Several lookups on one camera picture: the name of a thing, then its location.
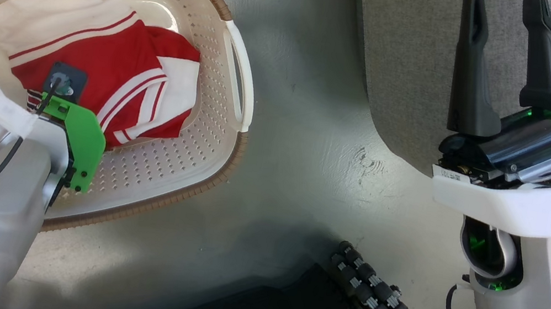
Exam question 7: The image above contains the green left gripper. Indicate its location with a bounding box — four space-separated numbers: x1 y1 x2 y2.
26 93 114 197

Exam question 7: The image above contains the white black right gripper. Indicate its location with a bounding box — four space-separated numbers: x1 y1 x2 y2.
423 0 551 242

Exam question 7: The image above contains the red and white jersey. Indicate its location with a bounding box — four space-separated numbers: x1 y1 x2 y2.
0 0 211 163

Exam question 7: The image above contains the dark striped cloth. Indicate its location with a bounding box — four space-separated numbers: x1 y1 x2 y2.
25 89 45 112

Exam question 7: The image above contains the cream perforated plastic laundry basket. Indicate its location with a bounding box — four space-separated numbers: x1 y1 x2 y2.
0 0 273 262

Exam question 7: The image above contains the black roller wheel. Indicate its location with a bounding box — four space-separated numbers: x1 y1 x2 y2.
321 239 460 309

